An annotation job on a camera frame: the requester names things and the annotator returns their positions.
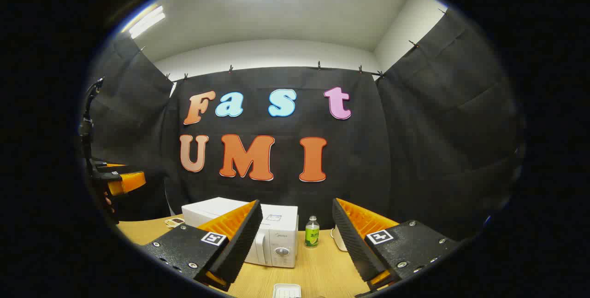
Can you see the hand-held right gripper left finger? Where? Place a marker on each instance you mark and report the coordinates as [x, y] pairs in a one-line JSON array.
[[239, 242]]

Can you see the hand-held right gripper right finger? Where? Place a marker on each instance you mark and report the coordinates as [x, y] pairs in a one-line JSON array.
[[352, 242]]

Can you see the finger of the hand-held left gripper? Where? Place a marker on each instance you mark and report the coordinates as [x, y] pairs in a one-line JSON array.
[[113, 166], [131, 182]]

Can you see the white microwave oven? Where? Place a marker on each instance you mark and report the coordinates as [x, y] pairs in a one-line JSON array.
[[281, 233]]

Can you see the small dish with dark food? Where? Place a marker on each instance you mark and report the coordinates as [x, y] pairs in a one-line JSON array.
[[174, 222]]

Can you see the white toaster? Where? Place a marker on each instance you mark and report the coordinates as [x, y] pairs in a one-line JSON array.
[[339, 239]]

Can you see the green label drink bottle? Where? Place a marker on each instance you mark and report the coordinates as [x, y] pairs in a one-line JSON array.
[[312, 236]]

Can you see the white rectangular tray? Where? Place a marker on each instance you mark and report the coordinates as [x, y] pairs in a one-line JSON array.
[[286, 291]]

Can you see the black backdrop cloth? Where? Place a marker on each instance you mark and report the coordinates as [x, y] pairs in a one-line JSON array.
[[415, 150]]

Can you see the narrow ceiling light panel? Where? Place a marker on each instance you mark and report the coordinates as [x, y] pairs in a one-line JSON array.
[[146, 21]]

